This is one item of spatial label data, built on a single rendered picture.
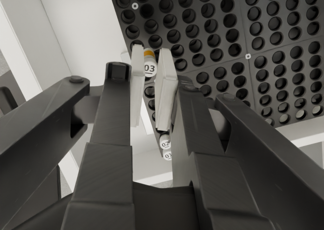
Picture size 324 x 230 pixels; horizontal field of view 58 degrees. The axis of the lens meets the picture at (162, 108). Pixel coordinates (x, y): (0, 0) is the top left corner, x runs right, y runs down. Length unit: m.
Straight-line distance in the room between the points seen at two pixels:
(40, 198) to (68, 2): 0.34
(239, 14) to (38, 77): 0.19
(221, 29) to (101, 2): 0.14
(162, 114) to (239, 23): 0.16
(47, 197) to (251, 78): 0.39
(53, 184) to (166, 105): 0.40
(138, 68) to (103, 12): 0.20
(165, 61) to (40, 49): 0.16
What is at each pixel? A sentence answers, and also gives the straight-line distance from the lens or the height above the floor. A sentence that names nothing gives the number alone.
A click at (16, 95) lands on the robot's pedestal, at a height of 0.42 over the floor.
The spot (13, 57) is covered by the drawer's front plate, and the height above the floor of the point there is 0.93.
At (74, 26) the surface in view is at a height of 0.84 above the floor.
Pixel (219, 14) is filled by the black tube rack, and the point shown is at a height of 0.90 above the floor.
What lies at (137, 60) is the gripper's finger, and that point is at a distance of 0.17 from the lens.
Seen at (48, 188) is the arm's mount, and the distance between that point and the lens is 0.54.
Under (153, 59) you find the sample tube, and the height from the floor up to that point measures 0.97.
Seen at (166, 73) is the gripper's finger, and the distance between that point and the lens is 0.15.
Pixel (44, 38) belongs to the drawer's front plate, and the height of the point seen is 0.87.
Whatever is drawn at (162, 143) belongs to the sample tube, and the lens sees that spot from 0.31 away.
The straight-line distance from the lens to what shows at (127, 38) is 0.28.
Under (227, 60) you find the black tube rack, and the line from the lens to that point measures 0.30.
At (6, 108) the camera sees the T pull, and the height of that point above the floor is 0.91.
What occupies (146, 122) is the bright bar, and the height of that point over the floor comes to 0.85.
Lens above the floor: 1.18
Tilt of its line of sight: 66 degrees down
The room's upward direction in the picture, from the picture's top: 172 degrees clockwise
